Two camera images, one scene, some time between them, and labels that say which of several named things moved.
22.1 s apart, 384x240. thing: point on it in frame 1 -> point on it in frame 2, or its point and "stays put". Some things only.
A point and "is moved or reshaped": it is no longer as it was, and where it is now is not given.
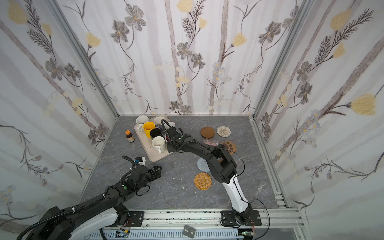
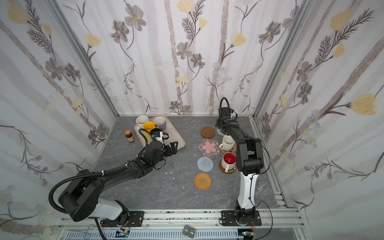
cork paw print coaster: x=231 y=147 stays put
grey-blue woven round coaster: x=202 y=165 stays put
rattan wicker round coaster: x=202 y=181 stays put
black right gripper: x=173 y=139 -> x=223 y=120
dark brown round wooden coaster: x=207 y=132 stays put
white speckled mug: x=141 y=120 stays put
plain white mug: x=158 y=143 is moved or reshaped
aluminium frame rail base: x=277 y=224 stays put
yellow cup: x=147 y=127 stays put
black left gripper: x=154 y=172 -> x=168 y=148
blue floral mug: x=172 y=124 -> x=221 y=132
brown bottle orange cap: x=129 y=136 stays put
